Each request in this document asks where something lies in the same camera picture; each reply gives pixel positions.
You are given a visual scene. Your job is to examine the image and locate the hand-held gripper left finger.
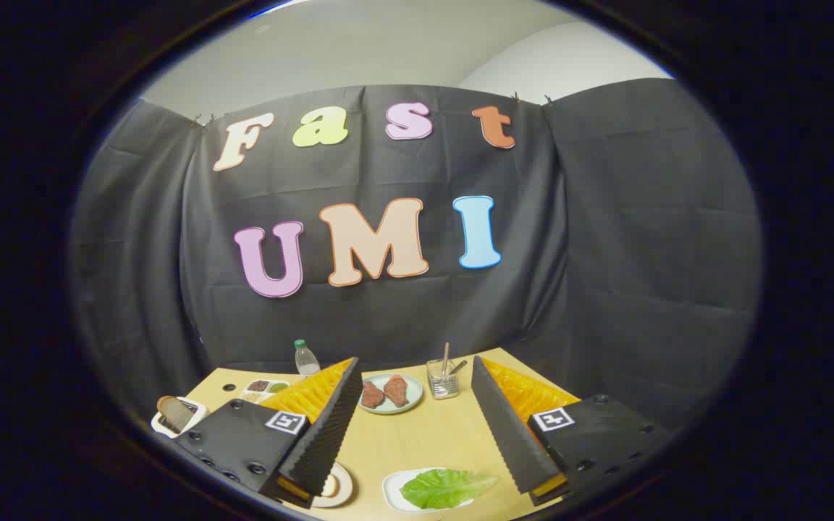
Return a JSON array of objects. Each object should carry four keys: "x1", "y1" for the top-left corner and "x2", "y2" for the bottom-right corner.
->
[{"x1": 173, "y1": 357, "x2": 363, "y2": 509}]

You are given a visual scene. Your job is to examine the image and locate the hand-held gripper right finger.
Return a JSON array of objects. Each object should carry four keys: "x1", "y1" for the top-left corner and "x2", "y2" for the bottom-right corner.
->
[{"x1": 471, "y1": 355, "x2": 673, "y2": 507}]

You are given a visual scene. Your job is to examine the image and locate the green lettuce leaf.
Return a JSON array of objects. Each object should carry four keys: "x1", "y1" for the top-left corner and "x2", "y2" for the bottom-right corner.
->
[{"x1": 400, "y1": 468, "x2": 499, "y2": 509}]

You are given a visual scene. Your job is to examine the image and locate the brown crust toast slice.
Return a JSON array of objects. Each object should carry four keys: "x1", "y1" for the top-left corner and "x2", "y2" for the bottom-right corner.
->
[{"x1": 156, "y1": 395, "x2": 197, "y2": 433}]

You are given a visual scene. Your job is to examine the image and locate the white round plate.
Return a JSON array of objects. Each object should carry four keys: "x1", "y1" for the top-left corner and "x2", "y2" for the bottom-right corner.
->
[{"x1": 308, "y1": 462, "x2": 354, "y2": 509}]

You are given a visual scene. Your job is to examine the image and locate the clear utensil holder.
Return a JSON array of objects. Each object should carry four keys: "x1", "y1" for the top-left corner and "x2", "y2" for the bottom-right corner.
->
[{"x1": 426, "y1": 358, "x2": 461, "y2": 400}]

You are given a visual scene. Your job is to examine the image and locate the clear plastic water bottle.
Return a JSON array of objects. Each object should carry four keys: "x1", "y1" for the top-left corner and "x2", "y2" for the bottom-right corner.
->
[{"x1": 294, "y1": 339, "x2": 321, "y2": 378}]

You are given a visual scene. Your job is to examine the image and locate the white divided seasoning dish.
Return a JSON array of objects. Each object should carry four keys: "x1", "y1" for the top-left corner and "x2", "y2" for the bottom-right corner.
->
[{"x1": 241, "y1": 378, "x2": 291, "y2": 404}]

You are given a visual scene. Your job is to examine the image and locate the white square plate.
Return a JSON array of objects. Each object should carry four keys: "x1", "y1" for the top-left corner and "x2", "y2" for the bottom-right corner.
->
[{"x1": 382, "y1": 468, "x2": 479, "y2": 514}]

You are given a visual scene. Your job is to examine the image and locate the light blue round plate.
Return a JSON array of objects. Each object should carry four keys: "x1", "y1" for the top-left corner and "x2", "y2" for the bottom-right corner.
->
[{"x1": 359, "y1": 373, "x2": 425, "y2": 415}]

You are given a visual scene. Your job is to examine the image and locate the cream toaster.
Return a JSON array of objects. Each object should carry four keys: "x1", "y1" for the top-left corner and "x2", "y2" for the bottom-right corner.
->
[{"x1": 151, "y1": 396, "x2": 209, "y2": 440}]

